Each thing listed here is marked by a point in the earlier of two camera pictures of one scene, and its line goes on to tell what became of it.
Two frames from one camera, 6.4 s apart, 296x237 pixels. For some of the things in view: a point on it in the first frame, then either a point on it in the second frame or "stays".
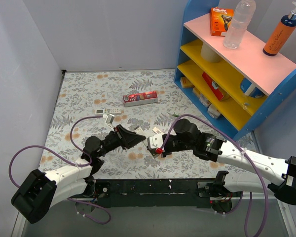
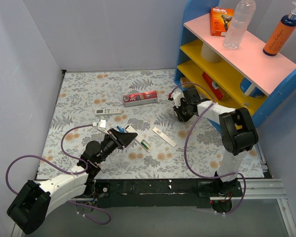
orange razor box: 220,19 stays
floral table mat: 93,103 stays
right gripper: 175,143 -> 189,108
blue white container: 250,89 stays
